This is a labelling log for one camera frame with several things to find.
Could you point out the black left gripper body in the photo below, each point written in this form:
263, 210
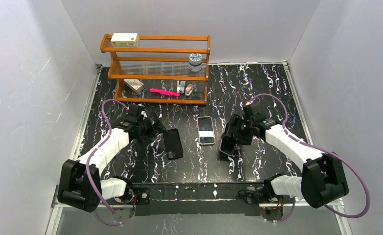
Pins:
154, 124

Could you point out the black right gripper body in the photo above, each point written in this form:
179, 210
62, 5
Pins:
236, 130

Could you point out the black phone with light edge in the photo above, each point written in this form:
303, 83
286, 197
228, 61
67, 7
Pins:
227, 145

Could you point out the black phone case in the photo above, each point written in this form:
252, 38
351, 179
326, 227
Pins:
172, 144

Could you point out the beige phone case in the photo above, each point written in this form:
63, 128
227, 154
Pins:
206, 130

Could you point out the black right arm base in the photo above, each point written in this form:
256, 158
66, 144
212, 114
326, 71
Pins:
269, 199

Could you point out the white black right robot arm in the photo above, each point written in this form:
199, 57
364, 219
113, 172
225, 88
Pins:
322, 177

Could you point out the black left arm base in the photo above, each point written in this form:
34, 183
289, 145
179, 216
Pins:
128, 197

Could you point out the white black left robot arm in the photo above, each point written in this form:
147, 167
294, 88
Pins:
80, 184

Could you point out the pink comb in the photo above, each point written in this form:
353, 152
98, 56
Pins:
163, 92

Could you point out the small grey white box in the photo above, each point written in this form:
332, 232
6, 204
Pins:
135, 85

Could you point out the small white blue box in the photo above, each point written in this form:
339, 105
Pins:
181, 86

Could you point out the pink white stapler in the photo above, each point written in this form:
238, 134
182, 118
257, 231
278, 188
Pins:
189, 89

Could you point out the orange wooden shelf rack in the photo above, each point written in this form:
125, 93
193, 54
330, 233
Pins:
159, 62

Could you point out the round blue white tin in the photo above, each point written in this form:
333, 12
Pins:
195, 62

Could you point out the white red box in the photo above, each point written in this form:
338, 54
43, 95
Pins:
125, 40

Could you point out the aluminium front frame rail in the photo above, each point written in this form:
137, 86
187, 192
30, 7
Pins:
198, 209

